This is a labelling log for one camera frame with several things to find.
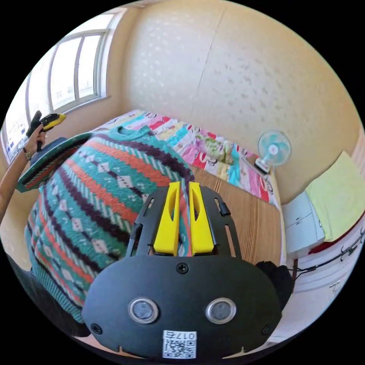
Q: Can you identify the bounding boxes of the person's left forearm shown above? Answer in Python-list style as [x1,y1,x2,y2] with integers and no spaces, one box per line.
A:
[0,148,32,224]

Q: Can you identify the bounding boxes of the patterned teal orange sweater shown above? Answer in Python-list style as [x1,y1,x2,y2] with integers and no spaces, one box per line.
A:
[16,125,197,324]

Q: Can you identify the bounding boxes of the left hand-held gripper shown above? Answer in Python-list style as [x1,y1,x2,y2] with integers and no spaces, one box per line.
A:
[25,110,68,152]

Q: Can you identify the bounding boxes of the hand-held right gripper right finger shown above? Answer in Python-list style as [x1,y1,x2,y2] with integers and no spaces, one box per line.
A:
[189,181,215,256]

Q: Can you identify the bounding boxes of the window with white frame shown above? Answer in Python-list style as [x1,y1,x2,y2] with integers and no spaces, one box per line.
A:
[0,10,127,165]

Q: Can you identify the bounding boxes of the white cupboard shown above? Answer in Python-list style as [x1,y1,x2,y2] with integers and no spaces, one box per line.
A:
[281,190,326,255]

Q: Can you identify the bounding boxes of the small teal fan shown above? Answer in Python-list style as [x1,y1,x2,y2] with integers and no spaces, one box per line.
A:
[254,130,292,175]

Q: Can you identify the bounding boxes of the yellow-green cloth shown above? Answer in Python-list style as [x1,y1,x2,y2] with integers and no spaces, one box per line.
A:
[304,151,365,243]

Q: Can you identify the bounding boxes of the person's left hand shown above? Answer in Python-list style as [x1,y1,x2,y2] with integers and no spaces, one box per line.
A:
[24,129,48,157]

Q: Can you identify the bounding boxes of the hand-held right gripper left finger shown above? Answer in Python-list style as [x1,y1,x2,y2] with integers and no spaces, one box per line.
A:
[153,181,181,256]

